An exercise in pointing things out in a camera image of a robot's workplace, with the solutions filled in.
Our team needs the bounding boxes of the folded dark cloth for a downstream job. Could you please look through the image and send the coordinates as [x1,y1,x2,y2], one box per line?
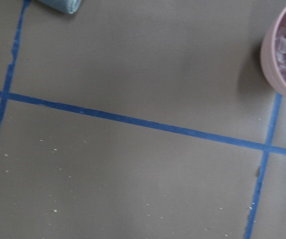
[38,0,82,14]

